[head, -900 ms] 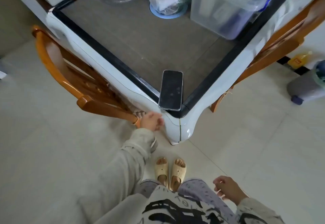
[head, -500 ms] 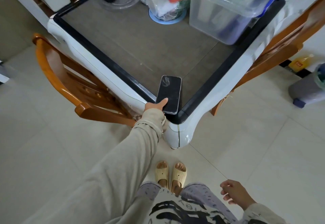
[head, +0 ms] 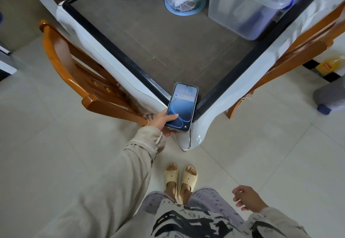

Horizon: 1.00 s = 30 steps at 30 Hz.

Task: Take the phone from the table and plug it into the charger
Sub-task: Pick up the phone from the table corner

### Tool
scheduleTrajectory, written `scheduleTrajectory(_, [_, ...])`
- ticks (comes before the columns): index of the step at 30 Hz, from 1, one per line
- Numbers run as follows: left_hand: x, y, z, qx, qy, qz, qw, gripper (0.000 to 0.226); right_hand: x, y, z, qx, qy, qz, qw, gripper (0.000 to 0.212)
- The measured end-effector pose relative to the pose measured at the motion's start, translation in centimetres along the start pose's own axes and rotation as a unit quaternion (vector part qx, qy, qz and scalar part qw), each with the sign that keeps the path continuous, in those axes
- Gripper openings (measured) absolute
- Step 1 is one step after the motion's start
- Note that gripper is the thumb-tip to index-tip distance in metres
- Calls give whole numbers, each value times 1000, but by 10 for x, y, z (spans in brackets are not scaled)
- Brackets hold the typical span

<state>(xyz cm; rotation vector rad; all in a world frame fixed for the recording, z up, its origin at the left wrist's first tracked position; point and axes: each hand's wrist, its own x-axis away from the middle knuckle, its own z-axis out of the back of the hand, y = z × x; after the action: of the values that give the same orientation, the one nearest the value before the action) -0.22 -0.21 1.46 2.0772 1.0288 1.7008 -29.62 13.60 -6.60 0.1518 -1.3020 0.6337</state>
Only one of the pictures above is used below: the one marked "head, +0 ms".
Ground yellow bottle with red label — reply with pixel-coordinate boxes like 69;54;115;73
315;55;345;77

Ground person's right hand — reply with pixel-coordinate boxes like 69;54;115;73
232;185;269;212

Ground clear plastic storage box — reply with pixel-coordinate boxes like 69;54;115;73
207;0;316;41

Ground smartphone with blue screen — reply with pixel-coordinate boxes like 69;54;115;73
164;82;199;133

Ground white table with black rim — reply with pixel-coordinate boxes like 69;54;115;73
18;0;345;152

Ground grey container with blue cap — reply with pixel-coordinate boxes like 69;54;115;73
313;80;345;116

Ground cream rubber slipper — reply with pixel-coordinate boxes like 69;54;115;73
164;163;180;196
180;165;198;193

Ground purple patterned trousers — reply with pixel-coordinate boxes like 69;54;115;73
141;187;245;231

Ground person's left hand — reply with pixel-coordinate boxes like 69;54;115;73
147;108;180;138

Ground light blue round coaster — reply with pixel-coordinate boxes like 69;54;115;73
164;0;207;17

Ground person's right forearm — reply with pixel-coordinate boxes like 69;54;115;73
247;206;314;238

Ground white and black cabinet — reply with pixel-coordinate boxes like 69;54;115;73
0;45;18;82

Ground orange wooden chair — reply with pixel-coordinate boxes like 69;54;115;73
226;2;345;120
38;20;149;127

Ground white shirt with black print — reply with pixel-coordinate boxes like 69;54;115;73
149;198;286;238

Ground person's left forearm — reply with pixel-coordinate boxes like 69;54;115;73
34;125;167;238

